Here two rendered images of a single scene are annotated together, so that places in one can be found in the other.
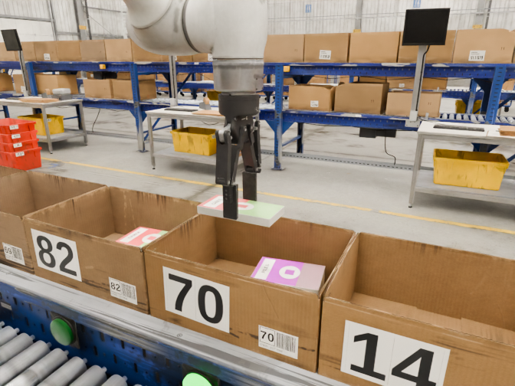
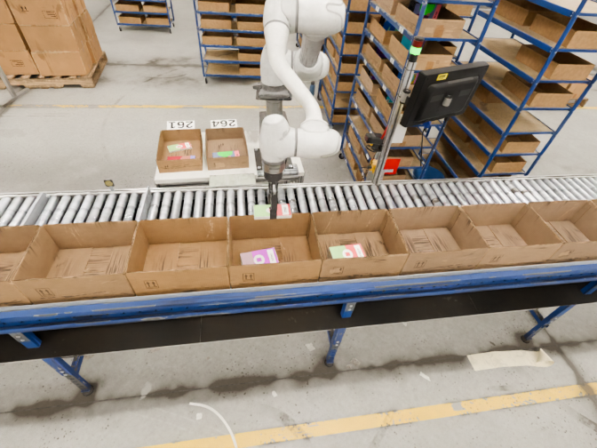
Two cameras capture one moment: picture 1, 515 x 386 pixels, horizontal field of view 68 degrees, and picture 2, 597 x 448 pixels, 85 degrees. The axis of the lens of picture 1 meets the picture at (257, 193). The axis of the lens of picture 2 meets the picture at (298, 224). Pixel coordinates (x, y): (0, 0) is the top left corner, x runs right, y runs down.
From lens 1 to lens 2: 1.81 m
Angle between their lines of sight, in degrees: 106
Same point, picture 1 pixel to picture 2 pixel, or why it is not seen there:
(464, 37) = not seen: outside the picture
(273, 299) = (247, 220)
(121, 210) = (394, 264)
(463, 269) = (171, 276)
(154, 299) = (305, 229)
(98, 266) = (336, 221)
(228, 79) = not seen: hidden behind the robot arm
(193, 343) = not seen: hidden behind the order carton
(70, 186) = (443, 254)
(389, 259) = (209, 275)
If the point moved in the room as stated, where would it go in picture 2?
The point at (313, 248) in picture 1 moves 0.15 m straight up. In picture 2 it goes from (253, 273) to (252, 251)
